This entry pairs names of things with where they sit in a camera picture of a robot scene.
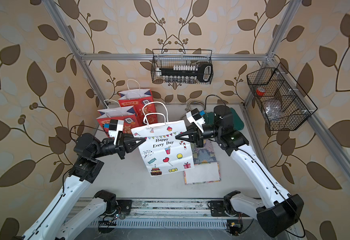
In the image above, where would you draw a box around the red paper bag front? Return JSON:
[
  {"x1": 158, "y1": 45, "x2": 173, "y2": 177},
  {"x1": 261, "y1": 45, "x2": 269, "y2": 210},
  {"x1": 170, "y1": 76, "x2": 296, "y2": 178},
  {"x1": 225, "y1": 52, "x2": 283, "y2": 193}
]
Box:
[{"x1": 97, "y1": 100, "x2": 142, "y2": 134}]

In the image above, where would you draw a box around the clear plastic bag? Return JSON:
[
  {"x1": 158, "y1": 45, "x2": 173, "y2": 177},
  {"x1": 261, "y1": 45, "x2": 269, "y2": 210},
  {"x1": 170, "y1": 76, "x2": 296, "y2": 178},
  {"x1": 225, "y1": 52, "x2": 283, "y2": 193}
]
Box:
[{"x1": 264, "y1": 99, "x2": 284, "y2": 121}]

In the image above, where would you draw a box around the black wire basket back wall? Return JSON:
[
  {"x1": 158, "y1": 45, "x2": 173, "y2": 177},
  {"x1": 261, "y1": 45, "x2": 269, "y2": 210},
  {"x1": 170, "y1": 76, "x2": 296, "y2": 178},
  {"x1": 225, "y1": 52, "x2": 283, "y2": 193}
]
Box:
[{"x1": 151, "y1": 48, "x2": 213, "y2": 85}]

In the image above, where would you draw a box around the red paper bag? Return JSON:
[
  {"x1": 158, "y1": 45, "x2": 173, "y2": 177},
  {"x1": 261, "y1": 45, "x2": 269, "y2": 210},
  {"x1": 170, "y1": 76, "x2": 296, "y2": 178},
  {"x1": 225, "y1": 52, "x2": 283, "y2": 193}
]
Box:
[
  {"x1": 97, "y1": 100, "x2": 142, "y2": 134},
  {"x1": 118, "y1": 79, "x2": 157, "y2": 125}
]

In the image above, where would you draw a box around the black socket set holder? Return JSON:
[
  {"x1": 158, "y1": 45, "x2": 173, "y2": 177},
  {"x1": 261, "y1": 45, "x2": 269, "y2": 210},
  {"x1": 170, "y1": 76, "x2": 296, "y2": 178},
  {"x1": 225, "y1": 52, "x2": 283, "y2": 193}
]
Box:
[{"x1": 152, "y1": 62, "x2": 214, "y2": 84}]

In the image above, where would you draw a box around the black wire basket right wall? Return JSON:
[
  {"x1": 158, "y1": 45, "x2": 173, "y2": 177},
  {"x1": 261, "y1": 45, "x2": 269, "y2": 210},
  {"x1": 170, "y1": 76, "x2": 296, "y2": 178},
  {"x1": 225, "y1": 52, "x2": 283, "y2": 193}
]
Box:
[{"x1": 246, "y1": 63, "x2": 318, "y2": 131}]

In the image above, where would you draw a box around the coiled metal hose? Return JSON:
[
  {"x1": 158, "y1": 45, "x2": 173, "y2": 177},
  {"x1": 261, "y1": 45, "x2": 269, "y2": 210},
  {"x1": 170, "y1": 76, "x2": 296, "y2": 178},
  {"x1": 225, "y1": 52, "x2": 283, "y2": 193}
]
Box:
[{"x1": 186, "y1": 100, "x2": 207, "y2": 115}]

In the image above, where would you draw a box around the floral painted paper bag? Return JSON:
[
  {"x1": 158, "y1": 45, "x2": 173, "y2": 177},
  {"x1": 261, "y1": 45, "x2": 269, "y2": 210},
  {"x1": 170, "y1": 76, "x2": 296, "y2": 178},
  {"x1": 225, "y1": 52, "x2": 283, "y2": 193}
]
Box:
[{"x1": 184, "y1": 140, "x2": 221, "y2": 185}]

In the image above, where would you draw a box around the red paper bag rear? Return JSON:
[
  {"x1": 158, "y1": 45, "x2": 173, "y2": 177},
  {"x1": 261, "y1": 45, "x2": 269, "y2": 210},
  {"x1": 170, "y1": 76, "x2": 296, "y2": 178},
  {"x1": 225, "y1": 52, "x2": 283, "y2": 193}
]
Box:
[{"x1": 118, "y1": 79, "x2": 157, "y2": 125}]

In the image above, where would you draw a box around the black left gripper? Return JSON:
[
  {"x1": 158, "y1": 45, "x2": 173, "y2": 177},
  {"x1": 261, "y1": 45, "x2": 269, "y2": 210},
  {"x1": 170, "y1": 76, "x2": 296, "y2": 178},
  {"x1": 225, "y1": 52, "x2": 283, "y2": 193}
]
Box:
[{"x1": 89, "y1": 131, "x2": 143, "y2": 162}]

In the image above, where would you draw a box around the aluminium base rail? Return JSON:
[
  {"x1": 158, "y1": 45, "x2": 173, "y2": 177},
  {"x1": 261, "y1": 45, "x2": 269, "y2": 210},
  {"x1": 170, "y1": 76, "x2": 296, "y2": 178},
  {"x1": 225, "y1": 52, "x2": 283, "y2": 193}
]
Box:
[{"x1": 88, "y1": 198, "x2": 252, "y2": 230}]

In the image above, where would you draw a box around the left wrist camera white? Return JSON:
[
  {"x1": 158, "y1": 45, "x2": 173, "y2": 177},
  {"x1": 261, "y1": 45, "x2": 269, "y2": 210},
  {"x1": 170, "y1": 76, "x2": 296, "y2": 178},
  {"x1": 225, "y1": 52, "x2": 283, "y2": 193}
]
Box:
[{"x1": 104, "y1": 120, "x2": 124, "y2": 138}]

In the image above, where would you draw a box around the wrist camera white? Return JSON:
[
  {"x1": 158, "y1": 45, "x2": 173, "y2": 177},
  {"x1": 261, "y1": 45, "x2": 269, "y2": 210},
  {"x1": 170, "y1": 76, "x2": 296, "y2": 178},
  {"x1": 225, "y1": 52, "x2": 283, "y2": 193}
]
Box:
[
  {"x1": 186, "y1": 109, "x2": 205, "y2": 125},
  {"x1": 104, "y1": 120, "x2": 124, "y2": 138}
]

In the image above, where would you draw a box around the red tape roll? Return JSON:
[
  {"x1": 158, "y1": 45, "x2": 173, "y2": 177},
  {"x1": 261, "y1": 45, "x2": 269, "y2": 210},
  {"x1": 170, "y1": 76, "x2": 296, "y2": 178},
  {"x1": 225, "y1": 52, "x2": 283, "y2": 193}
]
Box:
[{"x1": 256, "y1": 87, "x2": 266, "y2": 97}]

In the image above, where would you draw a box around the green plastic tool case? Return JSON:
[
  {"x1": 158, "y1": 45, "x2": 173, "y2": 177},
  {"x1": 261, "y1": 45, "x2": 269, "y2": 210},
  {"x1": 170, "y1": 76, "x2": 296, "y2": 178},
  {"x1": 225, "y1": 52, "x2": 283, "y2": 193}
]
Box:
[{"x1": 204, "y1": 108, "x2": 244, "y2": 131}]

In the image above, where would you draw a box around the black wire basket wall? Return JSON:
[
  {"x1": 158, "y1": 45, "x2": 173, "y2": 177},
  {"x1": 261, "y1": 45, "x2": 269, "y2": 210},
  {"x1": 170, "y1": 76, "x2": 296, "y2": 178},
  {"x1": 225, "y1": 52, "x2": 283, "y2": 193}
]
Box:
[
  {"x1": 246, "y1": 63, "x2": 318, "y2": 131},
  {"x1": 151, "y1": 48, "x2": 213, "y2": 85}
]

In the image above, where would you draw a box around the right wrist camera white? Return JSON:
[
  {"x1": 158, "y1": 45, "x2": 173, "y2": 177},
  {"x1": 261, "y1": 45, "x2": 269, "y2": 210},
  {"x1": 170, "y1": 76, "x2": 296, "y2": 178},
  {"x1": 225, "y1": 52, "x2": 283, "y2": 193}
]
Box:
[{"x1": 186, "y1": 109, "x2": 205, "y2": 125}]

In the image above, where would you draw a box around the white Happy Every Day bag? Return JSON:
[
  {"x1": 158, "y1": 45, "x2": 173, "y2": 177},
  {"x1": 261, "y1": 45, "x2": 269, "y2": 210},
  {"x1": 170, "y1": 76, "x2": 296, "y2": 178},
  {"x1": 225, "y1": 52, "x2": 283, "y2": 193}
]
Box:
[{"x1": 132, "y1": 111, "x2": 194, "y2": 177}]

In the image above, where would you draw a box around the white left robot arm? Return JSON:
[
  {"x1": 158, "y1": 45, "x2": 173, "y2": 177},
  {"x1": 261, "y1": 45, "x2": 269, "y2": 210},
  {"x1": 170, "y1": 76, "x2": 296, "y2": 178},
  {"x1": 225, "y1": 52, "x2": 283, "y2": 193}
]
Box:
[{"x1": 12, "y1": 132, "x2": 146, "y2": 240}]

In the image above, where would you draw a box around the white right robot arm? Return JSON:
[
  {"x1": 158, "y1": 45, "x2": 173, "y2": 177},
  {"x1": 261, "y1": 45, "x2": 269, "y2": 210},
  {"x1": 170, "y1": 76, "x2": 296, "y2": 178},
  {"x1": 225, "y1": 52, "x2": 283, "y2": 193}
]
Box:
[{"x1": 176, "y1": 105, "x2": 304, "y2": 238}]

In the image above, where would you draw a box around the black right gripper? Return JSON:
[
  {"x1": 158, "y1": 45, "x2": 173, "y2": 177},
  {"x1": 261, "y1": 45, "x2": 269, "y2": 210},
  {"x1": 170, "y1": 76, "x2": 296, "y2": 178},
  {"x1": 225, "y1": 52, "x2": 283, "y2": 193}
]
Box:
[{"x1": 177, "y1": 123, "x2": 223, "y2": 148}]

